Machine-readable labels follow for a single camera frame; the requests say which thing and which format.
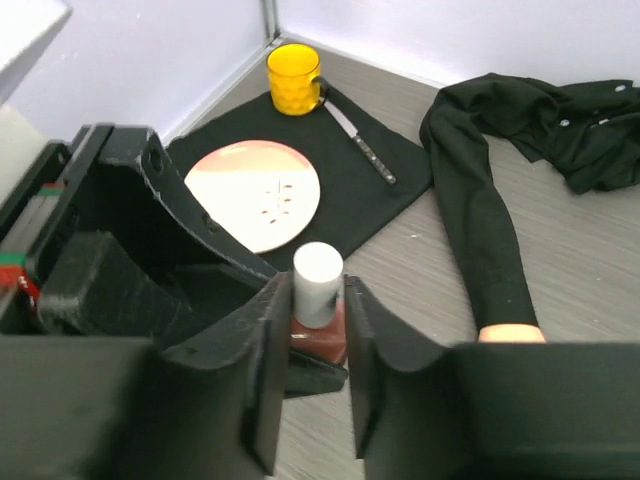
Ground white nail polish cap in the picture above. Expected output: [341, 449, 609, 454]
[293, 242, 344, 329]

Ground table knife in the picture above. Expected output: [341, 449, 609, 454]
[324, 100, 396, 185]

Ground mannequin hand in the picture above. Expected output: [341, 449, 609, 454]
[478, 324, 546, 343]

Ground nail polish bottle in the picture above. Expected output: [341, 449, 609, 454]
[290, 300, 347, 365]

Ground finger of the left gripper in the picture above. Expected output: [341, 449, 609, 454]
[37, 229, 349, 399]
[97, 127, 277, 289]

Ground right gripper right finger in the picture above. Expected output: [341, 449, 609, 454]
[344, 275, 445, 459]

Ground pink cream plate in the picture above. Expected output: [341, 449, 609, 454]
[184, 140, 321, 254]

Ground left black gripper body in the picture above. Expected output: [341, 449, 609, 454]
[0, 123, 116, 334]

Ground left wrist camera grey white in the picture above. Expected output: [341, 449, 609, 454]
[0, 104, 48, 204]

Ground black sleeved shirt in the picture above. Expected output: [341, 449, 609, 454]
[419, 73, 639, 339]

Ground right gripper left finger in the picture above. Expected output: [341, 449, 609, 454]
[162, 273, 292, 475]

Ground black placemat cloth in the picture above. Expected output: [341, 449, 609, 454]
[167, 91, 432, 269]

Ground yellow cup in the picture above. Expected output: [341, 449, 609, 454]
[266, 43, 329, 116]

